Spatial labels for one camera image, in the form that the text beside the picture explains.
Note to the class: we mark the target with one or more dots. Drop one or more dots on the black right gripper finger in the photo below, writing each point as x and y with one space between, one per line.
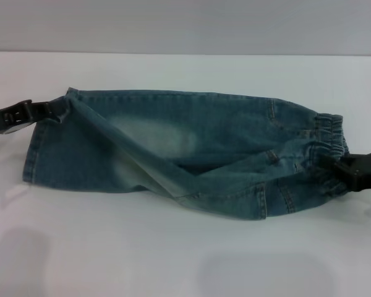
361 176

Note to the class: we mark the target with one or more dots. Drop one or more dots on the blue denim shorts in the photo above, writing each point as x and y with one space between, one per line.
179 148

